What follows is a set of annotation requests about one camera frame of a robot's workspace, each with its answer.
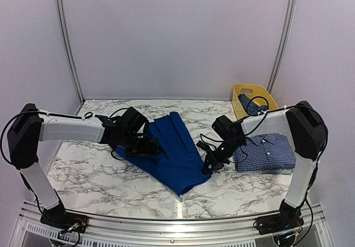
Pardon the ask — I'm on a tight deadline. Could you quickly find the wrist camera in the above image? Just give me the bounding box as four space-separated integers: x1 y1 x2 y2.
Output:
212 115 232 139
121 107 149 134

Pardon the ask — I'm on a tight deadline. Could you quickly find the aluminium table front rail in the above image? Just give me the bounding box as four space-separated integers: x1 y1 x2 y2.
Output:
8 210 331 247

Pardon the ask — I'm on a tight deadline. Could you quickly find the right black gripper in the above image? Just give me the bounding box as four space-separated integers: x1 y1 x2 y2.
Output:
202 138 244 174

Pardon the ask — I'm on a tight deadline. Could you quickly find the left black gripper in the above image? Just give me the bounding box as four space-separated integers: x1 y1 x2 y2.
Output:
120 131 162 158

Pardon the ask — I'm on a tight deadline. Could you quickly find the aluminium wall profile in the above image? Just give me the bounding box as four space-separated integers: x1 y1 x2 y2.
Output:
55 0 85 104
267 0 297 94

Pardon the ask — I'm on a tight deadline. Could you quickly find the yellow plastic basket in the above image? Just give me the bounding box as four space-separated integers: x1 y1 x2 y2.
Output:
232 84 278 119

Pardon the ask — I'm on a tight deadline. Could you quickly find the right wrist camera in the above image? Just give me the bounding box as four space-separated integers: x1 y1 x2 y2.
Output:
212 115 232 139

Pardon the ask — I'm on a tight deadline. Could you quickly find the left aluminium wall profile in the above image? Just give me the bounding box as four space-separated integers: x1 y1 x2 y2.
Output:
55 0 85 104

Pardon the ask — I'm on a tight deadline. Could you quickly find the grey-blue crumpled garment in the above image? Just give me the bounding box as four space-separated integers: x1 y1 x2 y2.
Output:
238 94 270 116

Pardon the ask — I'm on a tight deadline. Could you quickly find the blue checked folded shirt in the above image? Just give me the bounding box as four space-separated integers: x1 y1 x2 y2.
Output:
232 133 296 172

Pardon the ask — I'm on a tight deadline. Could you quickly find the blue pleated skirt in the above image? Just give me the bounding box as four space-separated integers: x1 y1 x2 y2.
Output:
114 112 211 196

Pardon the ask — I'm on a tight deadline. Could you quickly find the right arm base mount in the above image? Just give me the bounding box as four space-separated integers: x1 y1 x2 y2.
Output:
253 213 304 235

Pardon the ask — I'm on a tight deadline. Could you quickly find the right aluminium wall profile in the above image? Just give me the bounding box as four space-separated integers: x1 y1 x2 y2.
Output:
267 0 297 94

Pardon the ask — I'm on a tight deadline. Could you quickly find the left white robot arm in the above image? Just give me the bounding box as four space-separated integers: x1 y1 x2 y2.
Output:
1 103 161 228

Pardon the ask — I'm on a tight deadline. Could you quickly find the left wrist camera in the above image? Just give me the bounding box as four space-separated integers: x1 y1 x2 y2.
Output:
121 107 149 134

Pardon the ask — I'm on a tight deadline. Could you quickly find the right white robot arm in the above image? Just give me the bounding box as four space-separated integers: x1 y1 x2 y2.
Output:
197 100 328 229

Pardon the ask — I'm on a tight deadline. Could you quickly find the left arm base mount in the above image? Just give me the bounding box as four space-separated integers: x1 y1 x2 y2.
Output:
40 213 88 233

